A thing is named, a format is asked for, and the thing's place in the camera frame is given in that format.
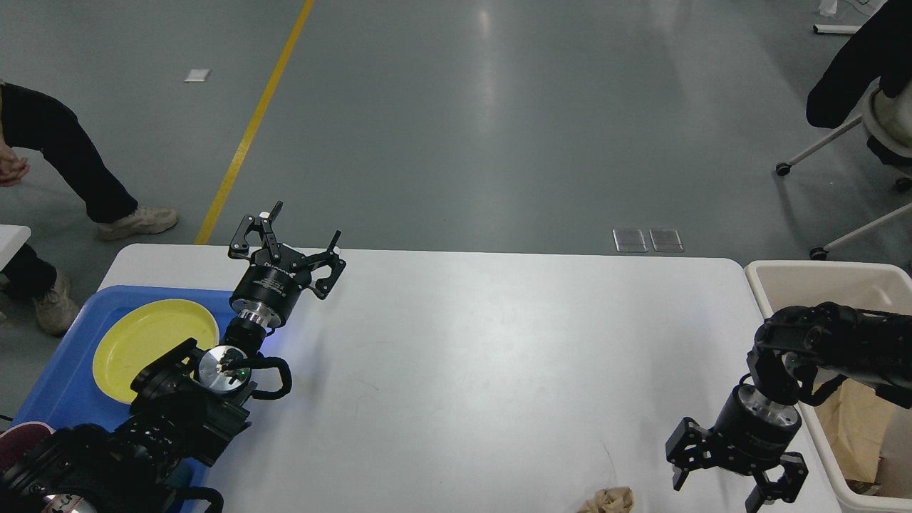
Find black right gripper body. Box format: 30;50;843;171
665;384;809;499

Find cream plastic bin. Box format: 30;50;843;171
745;260;911;512

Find white side table corner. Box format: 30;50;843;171
0;224;31;269

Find white office chair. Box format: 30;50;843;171
773;87;911;261

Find blue plastic tray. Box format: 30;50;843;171
2;286;249;512

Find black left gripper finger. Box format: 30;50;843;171
228;201;284;261
292;230;346;300

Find person in black trousers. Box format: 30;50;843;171
2;82;179;337

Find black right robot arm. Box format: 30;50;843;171
665;302;911;512

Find brown paper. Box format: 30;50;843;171
576;487;635;513

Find yellow plate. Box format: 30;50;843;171
92;299;219;405

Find brown paper bag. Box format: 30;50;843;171
814;380;896;484

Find white table leg frame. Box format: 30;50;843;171
812;24;861;36

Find silver floor socket plates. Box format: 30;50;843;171
611;229;685;254

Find pink mug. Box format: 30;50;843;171
1;421;56;474

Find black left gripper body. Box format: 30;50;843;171
230;246;312;328

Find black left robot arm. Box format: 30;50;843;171
2;202;346;512

